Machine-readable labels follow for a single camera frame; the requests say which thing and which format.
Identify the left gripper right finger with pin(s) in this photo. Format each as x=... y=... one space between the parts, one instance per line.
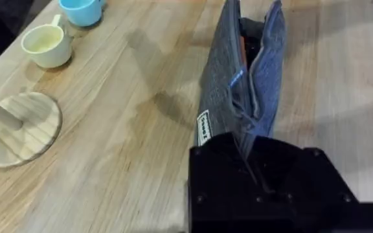
x=303 y=178

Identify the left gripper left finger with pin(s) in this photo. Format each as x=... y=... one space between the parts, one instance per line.
x=219 y=178

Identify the blue soft zip bag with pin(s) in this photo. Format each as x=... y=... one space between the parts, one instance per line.
x=222 y=81

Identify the wooden cup stand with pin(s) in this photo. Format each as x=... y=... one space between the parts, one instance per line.
x=31 y=129

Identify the light blue cup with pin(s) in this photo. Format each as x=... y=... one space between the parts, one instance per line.
x=81 y=11

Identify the cream cup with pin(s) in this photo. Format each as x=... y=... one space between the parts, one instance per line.
x=47 y=45

